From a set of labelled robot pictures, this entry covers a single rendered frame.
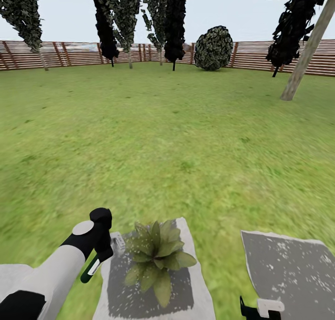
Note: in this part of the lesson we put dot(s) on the pot plant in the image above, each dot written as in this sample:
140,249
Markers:
155,253

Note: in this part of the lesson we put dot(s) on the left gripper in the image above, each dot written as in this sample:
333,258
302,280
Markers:
103,249

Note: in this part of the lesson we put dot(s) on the insectifuge atomizer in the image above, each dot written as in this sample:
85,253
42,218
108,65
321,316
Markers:
90,270

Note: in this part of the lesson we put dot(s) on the bush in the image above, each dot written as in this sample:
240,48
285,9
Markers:
213,49

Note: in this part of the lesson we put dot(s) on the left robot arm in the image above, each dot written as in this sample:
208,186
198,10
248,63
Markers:
41,295

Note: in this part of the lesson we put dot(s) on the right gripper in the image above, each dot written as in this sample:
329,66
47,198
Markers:
252,314

